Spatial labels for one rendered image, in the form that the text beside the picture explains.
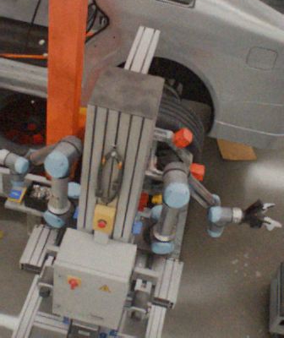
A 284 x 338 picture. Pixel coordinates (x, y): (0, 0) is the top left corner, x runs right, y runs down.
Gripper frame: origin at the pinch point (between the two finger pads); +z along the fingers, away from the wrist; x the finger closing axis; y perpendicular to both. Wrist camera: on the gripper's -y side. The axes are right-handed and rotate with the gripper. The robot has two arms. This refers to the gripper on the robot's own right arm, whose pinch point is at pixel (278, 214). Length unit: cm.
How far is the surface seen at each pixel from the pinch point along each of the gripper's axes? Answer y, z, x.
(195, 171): 27, -30, -62
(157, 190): 51, -49, -69
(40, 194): 59, -123, -67
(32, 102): 54, -137, -161
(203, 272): 117, -8, -57
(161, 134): 3, -55, -64
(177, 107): -4, -44, -84
